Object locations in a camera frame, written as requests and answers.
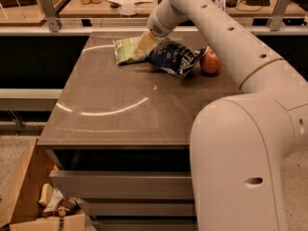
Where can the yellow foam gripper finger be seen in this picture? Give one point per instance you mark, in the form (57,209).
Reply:
(146,42)

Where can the green jalapeno chip bag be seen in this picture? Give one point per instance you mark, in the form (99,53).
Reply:
(124,51)

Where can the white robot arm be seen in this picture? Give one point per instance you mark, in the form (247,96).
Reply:
(238,142)

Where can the blue chip bag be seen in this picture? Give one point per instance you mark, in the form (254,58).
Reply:
(175,58)

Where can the red apple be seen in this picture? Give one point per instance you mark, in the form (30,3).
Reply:
(210,63)

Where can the colourful small box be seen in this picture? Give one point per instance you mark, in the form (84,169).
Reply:
(221,4)

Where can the grey drawer cabinet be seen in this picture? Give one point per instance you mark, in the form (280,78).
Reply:
(129,118)

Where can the open top drawer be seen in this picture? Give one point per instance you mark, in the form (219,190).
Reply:
(124,184)

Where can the snack items in box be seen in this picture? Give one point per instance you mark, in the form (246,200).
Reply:
(55,204)

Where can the cardboard box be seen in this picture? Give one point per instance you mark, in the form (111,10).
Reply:
(20,210)

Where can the left metal bracket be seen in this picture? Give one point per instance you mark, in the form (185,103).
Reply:
(53,22)

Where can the right metal bracket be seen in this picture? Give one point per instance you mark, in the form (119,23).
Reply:
(275,21)

